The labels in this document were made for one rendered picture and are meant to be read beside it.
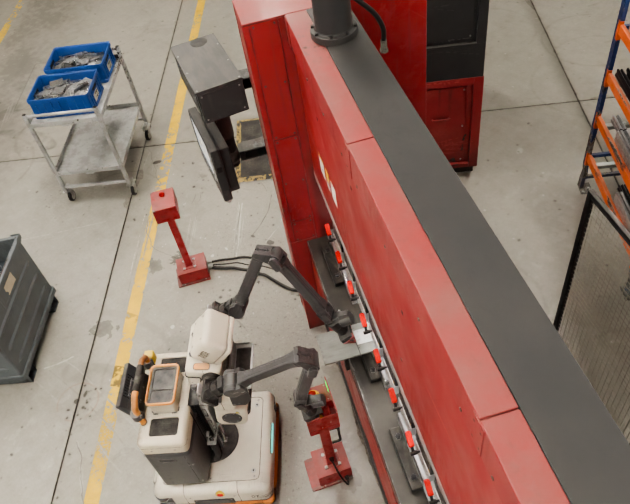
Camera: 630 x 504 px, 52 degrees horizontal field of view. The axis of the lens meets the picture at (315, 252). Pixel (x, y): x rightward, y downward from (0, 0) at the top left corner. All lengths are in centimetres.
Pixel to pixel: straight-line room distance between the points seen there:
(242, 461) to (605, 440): 256
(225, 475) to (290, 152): 180
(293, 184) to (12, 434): 254
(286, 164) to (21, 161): 389
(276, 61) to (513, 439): 210
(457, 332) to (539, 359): 20
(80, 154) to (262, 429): 317
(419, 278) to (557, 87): 488
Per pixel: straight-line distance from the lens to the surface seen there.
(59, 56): 613
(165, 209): 445
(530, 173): 557
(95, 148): 604
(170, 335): 477
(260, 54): 306
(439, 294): 175
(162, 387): 343
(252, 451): 384
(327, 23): 270
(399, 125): 227
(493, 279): 179
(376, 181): 206
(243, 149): 405
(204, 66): 345
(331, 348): 323
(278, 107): 323
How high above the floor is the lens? 369
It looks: 48 degrees down
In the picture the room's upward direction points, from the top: 11 degrees counter-clockwise
